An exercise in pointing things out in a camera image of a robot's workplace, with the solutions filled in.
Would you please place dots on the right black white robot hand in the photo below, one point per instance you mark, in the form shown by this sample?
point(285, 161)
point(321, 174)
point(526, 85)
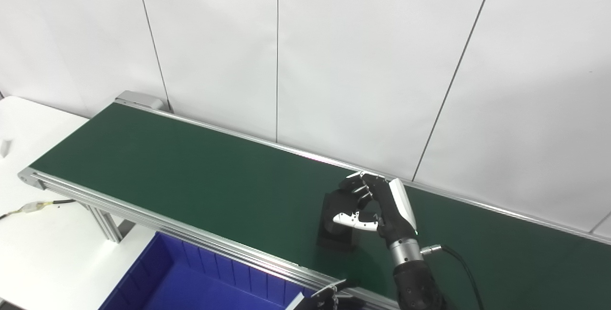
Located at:
point(394, 214)

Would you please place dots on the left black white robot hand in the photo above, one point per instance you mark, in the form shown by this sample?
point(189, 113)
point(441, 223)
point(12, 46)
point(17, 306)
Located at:
point(329, 300)

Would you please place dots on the black cylinder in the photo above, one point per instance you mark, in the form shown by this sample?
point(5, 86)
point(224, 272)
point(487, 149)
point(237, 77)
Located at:
point(336, 240)

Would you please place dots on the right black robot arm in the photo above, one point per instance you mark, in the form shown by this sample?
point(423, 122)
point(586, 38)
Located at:
point(415, 281)

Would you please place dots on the blue bin with white parts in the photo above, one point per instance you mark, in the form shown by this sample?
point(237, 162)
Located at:
point(191, 286)

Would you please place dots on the green conveyor belt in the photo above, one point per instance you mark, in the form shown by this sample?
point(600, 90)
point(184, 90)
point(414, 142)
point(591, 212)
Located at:
point(71, 195)
point(191, 171)

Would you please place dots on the aluminium conveyor leg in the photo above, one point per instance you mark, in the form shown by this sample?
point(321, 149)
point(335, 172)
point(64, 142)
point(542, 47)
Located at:
point(107, 224)

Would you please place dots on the grey conveyor end cap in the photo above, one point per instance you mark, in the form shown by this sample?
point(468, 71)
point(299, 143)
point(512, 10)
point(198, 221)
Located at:
point(138, 99)

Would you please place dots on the white block part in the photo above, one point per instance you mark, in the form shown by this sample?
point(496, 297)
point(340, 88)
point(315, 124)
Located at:
point(5, 148)

